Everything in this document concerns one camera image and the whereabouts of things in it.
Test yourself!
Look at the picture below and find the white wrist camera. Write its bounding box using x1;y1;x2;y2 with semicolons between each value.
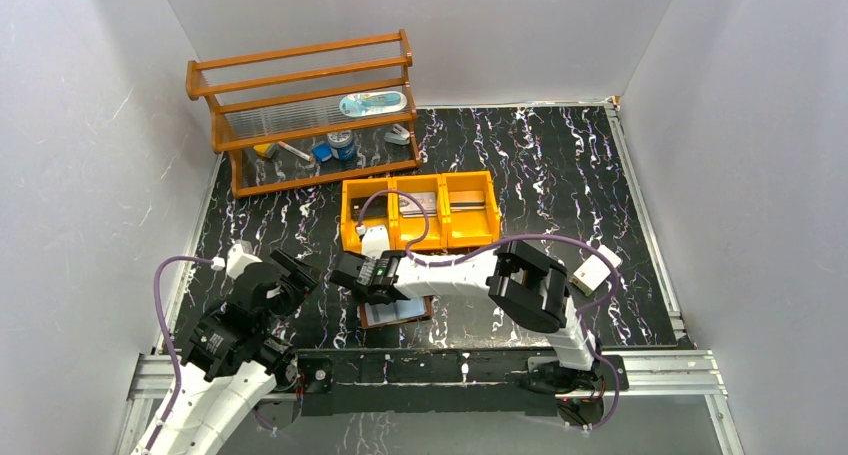
356;224;391;259
211;240;261;279

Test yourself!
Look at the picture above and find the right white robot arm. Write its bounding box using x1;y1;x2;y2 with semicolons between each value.
330;241;596;371

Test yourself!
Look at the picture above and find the blue lidded jar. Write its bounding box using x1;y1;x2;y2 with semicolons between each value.
326;130;357;161

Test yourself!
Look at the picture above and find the silver card in bin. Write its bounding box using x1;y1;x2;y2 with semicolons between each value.
398;192;439;218

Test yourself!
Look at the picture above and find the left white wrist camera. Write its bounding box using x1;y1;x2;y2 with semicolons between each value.
211;240;261;279

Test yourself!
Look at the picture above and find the small blue box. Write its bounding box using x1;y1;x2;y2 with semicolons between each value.
311;143;334;164

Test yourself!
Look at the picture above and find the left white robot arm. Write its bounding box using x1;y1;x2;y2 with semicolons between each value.
133;242;320;454

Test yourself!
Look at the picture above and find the black card in bin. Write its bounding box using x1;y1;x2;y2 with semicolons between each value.
349;194;388;222

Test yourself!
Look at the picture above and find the wooden shelf rack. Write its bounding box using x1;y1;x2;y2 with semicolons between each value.
185;29;422;198

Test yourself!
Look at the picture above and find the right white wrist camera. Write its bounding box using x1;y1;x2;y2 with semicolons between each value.
356;224;391;259

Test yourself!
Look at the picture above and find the brown leather card holder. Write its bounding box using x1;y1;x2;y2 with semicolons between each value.
358;296;433;329

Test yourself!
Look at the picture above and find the white marker pen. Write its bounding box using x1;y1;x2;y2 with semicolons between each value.
276;142;314;163

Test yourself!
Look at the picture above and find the brown striped card in bin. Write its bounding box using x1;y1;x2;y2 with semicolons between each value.
448;190;486;213

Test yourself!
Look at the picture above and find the yellow three-compartment bin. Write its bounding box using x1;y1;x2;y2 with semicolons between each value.
339;171;501;253

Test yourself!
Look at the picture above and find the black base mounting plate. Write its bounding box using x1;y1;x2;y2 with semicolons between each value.
298;348;615;422

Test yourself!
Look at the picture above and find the yellow sponge block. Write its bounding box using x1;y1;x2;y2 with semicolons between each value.
253;143;278;159

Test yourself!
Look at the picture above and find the oval blue packaged item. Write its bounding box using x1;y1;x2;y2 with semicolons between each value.
338;90;408;118

